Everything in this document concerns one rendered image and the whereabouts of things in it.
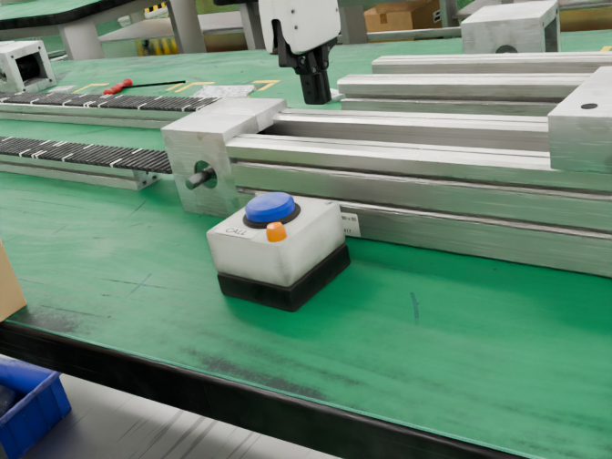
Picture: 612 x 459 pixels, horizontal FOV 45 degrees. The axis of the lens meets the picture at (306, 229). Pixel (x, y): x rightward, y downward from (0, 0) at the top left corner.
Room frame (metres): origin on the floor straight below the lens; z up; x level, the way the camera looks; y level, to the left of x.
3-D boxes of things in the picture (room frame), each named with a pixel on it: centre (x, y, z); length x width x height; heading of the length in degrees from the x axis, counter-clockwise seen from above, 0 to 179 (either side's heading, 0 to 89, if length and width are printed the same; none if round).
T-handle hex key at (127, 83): (1.38, 0.23, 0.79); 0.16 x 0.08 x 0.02; 63
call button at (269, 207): (0.55, 0.02, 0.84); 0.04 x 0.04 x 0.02
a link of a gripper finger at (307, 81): (0.90, -0.04, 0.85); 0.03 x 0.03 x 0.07; 48
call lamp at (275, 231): (0.51, 0.02, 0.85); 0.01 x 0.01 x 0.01
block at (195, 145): (0.75, 0.07, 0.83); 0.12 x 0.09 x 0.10; 138
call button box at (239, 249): (0.56, 0.02, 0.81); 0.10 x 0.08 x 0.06; 138
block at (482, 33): (0.95, -0.31, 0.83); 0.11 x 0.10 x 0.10; 144
